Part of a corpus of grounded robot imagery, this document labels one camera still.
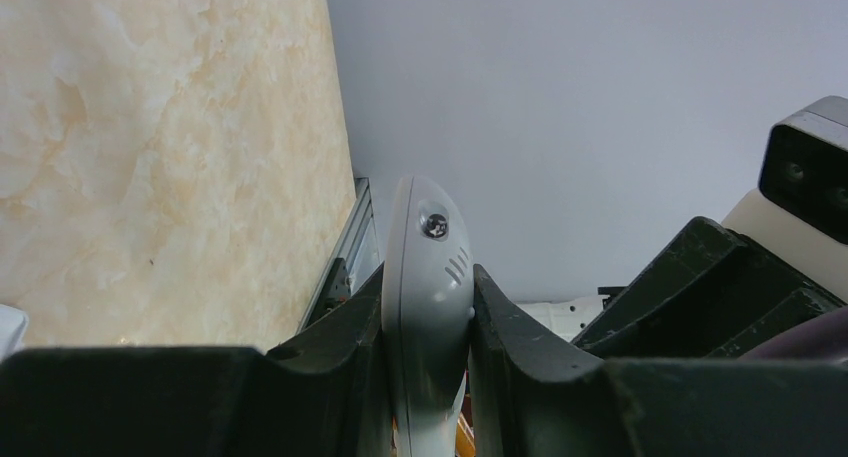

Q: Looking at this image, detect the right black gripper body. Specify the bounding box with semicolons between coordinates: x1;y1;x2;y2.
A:
573;217;844;358

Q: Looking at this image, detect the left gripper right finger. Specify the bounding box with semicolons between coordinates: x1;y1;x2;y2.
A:
469;265;847;456

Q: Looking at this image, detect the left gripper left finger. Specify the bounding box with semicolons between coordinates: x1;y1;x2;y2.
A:
1;271;391;456

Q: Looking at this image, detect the white remote control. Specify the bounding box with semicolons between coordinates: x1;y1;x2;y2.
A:
381;176;475;456

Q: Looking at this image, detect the white battery cover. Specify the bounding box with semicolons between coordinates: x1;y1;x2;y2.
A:
0;304;29;360

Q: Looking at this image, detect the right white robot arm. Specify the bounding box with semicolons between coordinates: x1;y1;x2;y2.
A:
520;217;845;358

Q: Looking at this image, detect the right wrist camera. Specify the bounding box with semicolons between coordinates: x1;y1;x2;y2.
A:
722;95;847;301

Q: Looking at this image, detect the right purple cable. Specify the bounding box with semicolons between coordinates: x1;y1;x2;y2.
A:
741;304;848;363

